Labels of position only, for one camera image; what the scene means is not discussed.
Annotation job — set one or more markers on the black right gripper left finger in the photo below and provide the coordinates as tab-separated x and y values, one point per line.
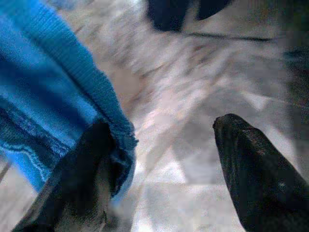
72	183

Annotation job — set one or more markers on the blue shirt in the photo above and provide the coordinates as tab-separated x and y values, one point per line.
48	84

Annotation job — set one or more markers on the navy blue garment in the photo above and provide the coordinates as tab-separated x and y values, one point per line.
166	14

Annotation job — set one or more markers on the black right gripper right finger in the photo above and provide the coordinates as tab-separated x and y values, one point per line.
260	183

